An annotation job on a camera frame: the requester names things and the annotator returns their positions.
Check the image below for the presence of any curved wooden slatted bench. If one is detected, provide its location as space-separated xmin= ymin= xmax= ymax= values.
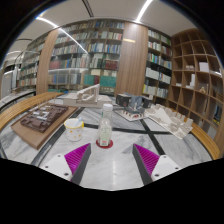
xmin=189 ymin=122 xmax=222 ymax=161
xmin=0 ymin=91 xmax=65 ymax=132

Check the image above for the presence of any straight ceiling light strip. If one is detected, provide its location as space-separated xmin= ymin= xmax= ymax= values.
xmin=134 ymin=0 xmax=154 ymax=24

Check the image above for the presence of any flat round red coaster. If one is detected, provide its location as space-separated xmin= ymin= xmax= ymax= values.
xmin=95 ymin=138 xmax=114 ymax=150

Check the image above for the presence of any dark grey architectural model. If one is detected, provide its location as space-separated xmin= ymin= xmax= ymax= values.
xmin=114 ymin=92 xmax=151 ymax=122

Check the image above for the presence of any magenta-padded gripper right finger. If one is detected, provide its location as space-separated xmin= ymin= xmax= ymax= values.
xmin=131 ymin=143 xmax=183 ymax=186

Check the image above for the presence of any wooden cubby shelf unit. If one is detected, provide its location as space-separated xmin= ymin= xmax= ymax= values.
xmin=167 ymin=27 xmax=224 ymax=148

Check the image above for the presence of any large book-filled shelf unit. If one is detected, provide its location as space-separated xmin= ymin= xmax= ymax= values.
xmin=47 ymin=20 xmax=125 ymax=97

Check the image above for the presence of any white architectural site model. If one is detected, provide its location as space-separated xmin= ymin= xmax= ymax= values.
xmin=144 ymin=103 xmax=195 ymax=140

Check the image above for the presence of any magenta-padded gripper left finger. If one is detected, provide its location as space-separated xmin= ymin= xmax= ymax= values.
xmin=41 ymin=142 xmax=93 ymax=186

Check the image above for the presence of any beige architectural building model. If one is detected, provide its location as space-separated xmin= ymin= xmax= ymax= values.
xmin=57 ymin=83 xmax=113 ymax=109

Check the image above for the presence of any brown model on wooden board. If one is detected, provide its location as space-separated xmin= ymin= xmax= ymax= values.
xmin=10 ymin=103 xmax=79 ymax=151

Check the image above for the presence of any glass-fronted bookshelf unit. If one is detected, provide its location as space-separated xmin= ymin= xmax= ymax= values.
xmin=15 ymin=49 xmax=43 ymax=95

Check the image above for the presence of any clear plastic drink bottle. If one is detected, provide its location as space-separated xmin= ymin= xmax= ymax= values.
xmin=97 ymin=103 xmax=115 ymax=148

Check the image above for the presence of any white mug with yellow rim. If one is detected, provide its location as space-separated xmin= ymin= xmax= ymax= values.
xmin=63 ymin=117 xmax=85 ymax=143

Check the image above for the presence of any light blue spoon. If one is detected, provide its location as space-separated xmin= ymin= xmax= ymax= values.
xmin=74 ymin=116 xmax=84 ymax=128

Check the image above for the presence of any narrow book-filled shelf unit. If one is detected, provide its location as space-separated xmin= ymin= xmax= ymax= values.
xmin=142 ymin=28 xmax=173 ymax=107

